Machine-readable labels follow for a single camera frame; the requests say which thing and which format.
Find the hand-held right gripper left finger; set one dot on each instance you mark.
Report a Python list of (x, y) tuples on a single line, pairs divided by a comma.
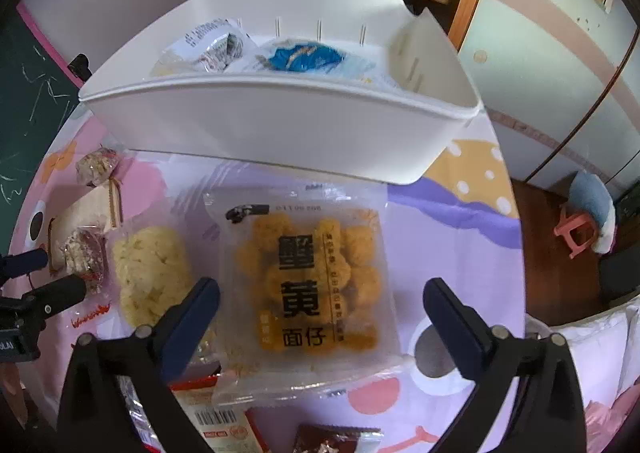
[(192, 323)]

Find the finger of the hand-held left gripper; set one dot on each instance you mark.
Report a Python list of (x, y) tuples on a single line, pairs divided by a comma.
[(60, 293), (25, 263)]

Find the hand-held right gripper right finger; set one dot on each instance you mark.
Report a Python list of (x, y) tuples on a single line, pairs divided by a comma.
[(455, 328)]

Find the orange nugget snack packet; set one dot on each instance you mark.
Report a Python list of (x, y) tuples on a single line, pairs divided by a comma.
[(310, 283)]

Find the dark red snowflake packet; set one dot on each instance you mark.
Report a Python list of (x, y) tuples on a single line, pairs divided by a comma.
[(335, 440)]

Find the white plastic storage bin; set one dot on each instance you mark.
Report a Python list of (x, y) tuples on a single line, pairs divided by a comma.
[(280, 128)]

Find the light blue snack packet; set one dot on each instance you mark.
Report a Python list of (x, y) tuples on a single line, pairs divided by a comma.
[(305, 55)]

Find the brown paper snack packet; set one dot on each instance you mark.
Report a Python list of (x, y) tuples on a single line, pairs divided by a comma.
[(82, 210)]

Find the cartoon printed tablecloth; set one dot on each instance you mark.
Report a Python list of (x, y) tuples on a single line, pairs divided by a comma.
[(440, 243)]

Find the white pillow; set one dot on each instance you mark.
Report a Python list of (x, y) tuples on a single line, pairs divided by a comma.
[(590, 358), (631, 348)]

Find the pink plastic stool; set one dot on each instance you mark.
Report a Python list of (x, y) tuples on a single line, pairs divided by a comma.
[(570, 225)]

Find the dark wooden nightstand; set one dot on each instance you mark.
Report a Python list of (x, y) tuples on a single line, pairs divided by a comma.
[(620, 273)]

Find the blue white cushion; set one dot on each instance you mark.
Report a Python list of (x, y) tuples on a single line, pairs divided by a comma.
[(590, 195)]

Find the pink blanket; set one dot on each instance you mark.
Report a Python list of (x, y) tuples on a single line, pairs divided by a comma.
[(620, 423)]

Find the floral sliding wardrobe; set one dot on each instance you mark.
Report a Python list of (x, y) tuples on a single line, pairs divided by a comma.
[(540, 98)]

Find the green chalkboard pink frame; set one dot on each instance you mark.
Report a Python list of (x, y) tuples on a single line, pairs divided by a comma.
[(30, 133)]

